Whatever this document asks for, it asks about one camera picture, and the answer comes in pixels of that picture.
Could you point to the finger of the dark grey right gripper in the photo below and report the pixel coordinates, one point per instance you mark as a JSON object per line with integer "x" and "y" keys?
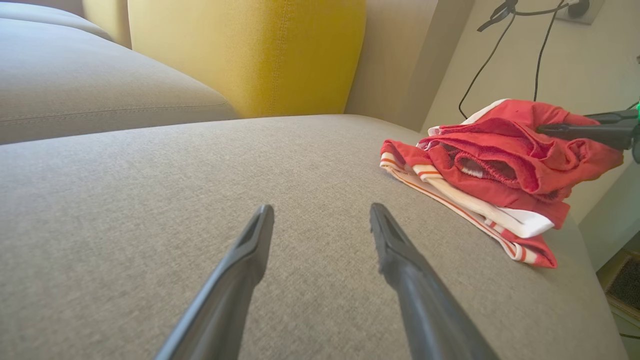
{"x": 600, "y": 132}
{"x": 620, "y": 116}

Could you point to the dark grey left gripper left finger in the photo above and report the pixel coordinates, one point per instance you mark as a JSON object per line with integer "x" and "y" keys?
{"x": 225, "y": 300}

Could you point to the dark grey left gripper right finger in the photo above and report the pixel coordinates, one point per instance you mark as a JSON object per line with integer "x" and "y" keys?
{"x": 425, "y": 310}

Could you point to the red Bulls 23 jersey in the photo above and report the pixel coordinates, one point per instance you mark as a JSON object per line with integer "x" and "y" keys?
{"x": 542, "y": 252}

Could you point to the grey fabric sofa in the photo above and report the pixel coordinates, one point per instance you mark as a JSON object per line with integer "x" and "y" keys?
{"x": 150, "y": 225}

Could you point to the big yellow sofa back cushion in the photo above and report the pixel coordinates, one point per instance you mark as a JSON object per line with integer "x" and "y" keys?
{"x": 250, "y": 50}

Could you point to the grey wall socket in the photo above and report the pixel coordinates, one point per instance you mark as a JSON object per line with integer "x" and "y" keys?
{"x": 597, "y": 12}

